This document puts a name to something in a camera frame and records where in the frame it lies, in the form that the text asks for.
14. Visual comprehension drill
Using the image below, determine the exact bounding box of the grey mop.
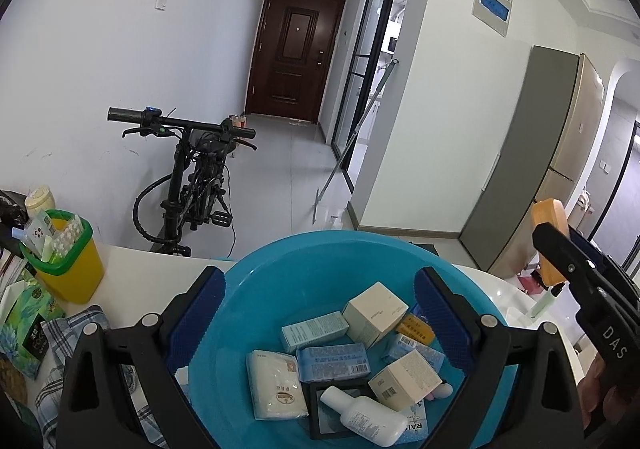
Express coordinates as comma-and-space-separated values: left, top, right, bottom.
312, 58, 400, 225

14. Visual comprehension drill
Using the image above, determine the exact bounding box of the cream cardboard box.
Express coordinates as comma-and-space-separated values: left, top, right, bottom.
342, 281, 408, 347
369, 349, 443, 412

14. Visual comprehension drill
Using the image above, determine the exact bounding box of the yellow bin green rim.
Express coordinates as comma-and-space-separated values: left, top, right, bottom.
20, 209, 106, 305

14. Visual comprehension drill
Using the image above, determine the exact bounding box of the pink box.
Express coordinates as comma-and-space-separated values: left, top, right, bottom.
517, 274, 551, 295

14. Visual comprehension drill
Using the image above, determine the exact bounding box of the black framed glass door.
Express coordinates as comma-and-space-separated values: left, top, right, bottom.
330, 0, 418, 170

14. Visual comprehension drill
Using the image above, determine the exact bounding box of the cream lidded jar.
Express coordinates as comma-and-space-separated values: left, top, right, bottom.
25, 185, 56, 217

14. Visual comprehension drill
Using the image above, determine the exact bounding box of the teal cardboard box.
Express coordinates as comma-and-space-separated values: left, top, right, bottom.
281, 311, 349, 354

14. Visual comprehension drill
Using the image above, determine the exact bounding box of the green tissue pack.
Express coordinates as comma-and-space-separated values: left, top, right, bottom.
0, 279, 66, 380

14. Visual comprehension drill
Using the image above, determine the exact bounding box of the brown door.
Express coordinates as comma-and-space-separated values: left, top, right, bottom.
245, 0, 347, 125

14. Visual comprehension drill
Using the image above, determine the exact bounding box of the white tissue pack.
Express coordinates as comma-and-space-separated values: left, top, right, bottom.
246, 350, 309, 421

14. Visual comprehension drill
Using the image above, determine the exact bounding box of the black framed mirror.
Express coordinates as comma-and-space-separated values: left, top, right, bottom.
305, 381, 381, 440

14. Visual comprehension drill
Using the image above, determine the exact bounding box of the white and green box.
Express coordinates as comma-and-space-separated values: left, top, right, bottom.
25, 214, 56, 260

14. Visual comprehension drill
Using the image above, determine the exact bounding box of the white plastic bottle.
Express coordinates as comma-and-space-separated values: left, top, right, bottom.
320, 385, 408, 447

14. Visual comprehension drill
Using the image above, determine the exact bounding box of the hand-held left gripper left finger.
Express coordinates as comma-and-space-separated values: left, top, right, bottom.
59, 265, 227, 449

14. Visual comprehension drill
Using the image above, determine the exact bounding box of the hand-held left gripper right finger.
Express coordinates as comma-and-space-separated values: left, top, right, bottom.
414, 266, 586, 449

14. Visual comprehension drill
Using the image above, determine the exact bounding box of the blue plaid cloth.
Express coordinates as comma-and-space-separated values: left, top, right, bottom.
35, 305, 166, 449

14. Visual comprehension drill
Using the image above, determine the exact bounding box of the yellow and blue box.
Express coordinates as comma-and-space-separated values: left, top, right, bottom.
397, 316, 433, 342

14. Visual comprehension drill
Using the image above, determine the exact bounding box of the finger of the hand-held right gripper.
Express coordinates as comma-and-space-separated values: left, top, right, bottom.
532, 223, 608, 315
569, 229, 640, 310

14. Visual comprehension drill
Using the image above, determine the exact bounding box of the black bicycle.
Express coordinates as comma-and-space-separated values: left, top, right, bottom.
106, 106, 258, 257

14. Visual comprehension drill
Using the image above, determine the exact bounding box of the light blue packet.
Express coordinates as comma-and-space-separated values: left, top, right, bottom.
384, 334, 446, 371
296, 343, 370, 382

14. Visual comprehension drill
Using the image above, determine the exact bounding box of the blue plastic basin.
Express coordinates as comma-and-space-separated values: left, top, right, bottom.
175, 230, 511, 449

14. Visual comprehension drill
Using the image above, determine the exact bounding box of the gold grey refrigerator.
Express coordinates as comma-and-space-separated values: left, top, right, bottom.
459, 45, 606, 275

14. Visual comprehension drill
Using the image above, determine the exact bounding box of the white round desktop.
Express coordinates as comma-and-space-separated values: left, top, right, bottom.
30, 241, 583, 430

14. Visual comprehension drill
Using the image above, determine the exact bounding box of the pale green pump bottle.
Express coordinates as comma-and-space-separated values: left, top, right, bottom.
530, 281, 563, 320

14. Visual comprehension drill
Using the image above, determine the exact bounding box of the orange soap bar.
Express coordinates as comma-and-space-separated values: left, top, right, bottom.
531, 198, 571, 286

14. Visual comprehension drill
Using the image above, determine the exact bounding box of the person's right hand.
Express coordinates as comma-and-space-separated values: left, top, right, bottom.
580, 356, 618, 435

